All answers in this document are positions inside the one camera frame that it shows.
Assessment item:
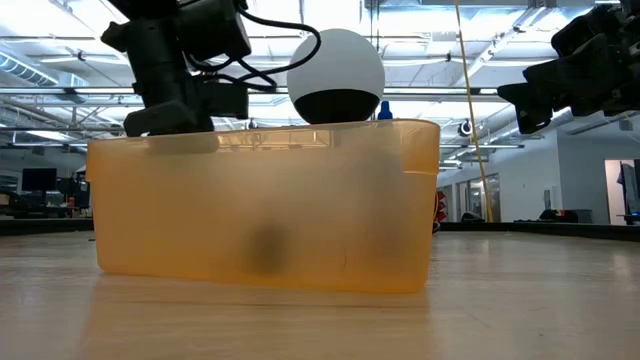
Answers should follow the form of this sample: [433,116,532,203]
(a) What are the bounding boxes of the white and black sphere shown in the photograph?
[286,28,386,125]

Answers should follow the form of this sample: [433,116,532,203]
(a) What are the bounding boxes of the silver ceiling air duct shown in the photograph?
[0,52,61,89]

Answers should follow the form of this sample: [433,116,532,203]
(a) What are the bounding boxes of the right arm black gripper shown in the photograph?
[497,34,640,135]

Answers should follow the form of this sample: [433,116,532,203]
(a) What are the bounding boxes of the horizontal frame bar with lights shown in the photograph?
[0,85,501,97]

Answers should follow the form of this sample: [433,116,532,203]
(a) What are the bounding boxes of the black computer monitor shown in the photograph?
[21,167,58,193]

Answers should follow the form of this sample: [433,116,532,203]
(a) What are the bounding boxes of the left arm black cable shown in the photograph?
[187,7,322,94]

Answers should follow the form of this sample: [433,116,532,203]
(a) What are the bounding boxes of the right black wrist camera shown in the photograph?
[551,4,621,57]

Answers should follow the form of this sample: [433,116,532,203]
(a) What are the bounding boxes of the black and red bag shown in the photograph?
[538,208,594,224]

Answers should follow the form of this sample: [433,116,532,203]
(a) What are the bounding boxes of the orange translucent plastic bin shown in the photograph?
[84,118,442,295]

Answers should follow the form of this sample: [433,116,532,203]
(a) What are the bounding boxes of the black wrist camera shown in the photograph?
[551,4,621,57]
[202,81,250,120]

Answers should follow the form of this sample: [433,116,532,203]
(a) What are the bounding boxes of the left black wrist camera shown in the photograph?
[202,81,250,120]

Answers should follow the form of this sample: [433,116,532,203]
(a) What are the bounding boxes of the red and black object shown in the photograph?
[433,189,449,234]

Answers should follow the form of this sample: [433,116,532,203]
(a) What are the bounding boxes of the thin grey horizontal frame bar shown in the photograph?
[0,125,126,133]

